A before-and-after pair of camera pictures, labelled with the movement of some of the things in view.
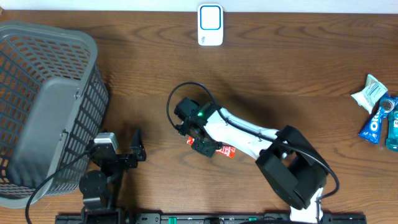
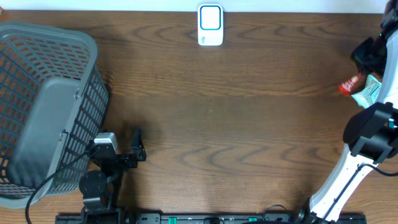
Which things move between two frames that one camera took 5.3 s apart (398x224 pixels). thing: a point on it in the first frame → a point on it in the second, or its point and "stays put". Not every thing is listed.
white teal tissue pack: [367, 97] stays put
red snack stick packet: [227, 150] → [353, 85]
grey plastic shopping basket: [53, 101] stays put
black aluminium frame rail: [346, 218] stays put
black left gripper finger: [137, 146] stays put
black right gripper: [208, 150] → [359, 55]
